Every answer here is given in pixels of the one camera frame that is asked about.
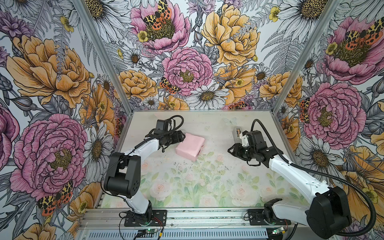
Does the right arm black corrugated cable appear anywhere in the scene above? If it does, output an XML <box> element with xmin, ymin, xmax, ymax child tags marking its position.
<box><xmin>250</xmin><ymin>118</ymin><xmax>377</xmax><ymax>238</ymax></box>

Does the white slotted cable duct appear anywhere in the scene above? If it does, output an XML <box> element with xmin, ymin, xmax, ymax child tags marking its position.
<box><xmin>83</xmin><ymin>228</ymin><xmax>269</xmax><ymax>240</ymax></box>

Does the grey tape dispenser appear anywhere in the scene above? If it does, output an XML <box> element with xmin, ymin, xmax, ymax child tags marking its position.
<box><xmin>233</xmin><ymin>127</ymin><xmax>243</xmax><ymax>144</ymax></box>

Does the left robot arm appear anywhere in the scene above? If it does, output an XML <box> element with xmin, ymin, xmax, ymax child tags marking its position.
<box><xmin>103</xmin><ymin>130</ymin><xmax>186</xmax><ymax>226</ymax></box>

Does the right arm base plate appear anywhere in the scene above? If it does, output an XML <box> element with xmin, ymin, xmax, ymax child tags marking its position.
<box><xmin>246</xmin><ymin>208</ymin><xmax>291</xmax><ymax>226</ymax></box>

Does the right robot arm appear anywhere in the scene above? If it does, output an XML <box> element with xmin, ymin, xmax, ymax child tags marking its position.
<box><xmin>228</xmin><ymin>143</ymin><xmax>352</xmax><ymax>239</ymax></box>

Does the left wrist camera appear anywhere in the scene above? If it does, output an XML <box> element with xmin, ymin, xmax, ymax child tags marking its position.
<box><xmin>154</xmin><ymin>120</ymin><xmax>171</xmax><ymax>135</ymax></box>

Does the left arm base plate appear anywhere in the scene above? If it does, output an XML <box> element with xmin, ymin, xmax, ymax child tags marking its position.
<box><xmin>124</xmin><ymin>210</ymin><xmax>168</xmax><ymax>227</ymax></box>

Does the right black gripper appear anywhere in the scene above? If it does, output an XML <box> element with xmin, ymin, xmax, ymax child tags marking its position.
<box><xmin>227</xmin><ymin>142</ymin><xmax>257</xmax><ymax>162</ymax></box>

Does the purple wrapping paper sheet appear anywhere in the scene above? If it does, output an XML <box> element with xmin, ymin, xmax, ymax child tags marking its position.
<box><xmin>176</xmin><ymin>133</ymin><xmax>205</xmax><ymax>162</ymax></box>

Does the aluminium front rail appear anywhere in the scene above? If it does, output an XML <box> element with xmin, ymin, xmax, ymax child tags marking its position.
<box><xmin>77</xmin><ymin>207</ymin><xmax>337</xmax><ymax>230</ymax></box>

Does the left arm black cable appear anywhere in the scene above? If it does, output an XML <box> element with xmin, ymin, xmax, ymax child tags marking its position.
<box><xmin>100</xmin><ymin>115</ymin><xmax>185</xmax><ymax>199</ymax></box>

